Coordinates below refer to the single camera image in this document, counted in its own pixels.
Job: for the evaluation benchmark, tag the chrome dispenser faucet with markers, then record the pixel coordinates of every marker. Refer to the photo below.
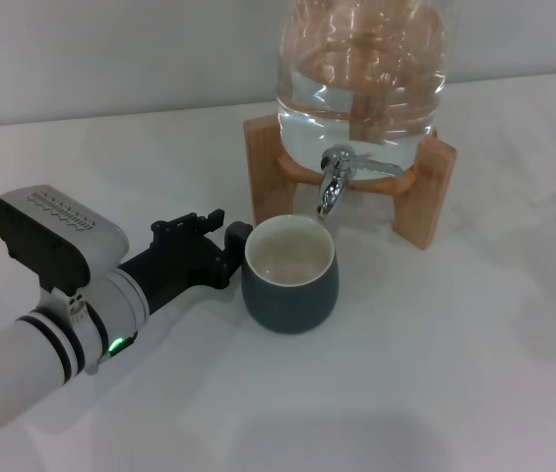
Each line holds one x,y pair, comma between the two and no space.
331,189

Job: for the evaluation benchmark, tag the clear glass water dispenser jar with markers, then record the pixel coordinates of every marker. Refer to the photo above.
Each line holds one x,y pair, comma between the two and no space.
366,74

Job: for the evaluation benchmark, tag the dark mug with white interior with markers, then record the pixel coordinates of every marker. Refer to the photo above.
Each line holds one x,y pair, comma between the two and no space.
287,310

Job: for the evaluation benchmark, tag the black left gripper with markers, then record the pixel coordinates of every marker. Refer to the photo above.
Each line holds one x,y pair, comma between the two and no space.
179,270

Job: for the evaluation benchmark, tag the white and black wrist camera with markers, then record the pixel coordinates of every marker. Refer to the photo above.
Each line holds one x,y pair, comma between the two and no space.
56,231

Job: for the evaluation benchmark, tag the light wooden dispenser stand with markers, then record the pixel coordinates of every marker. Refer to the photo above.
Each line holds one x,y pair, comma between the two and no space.
270,187

